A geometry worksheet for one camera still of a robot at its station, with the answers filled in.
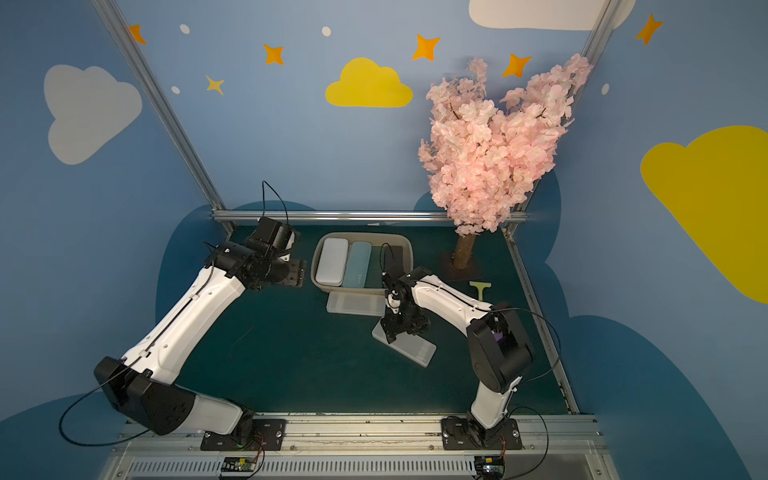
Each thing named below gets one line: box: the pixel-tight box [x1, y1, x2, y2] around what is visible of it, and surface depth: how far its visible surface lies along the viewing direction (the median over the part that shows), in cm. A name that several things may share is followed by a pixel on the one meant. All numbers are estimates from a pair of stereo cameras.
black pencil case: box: [384, 245, 404, 278], surface depth 110 cm
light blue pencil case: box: [343, 241, 372, 289], surface depth 108 cm
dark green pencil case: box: [366, 246, 385, 289], surface depth 109 cm
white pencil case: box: [315, 238, 349, 287], surface depth 107 cm
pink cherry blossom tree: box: [418, 54, 593, 271], surface depth 65 cm
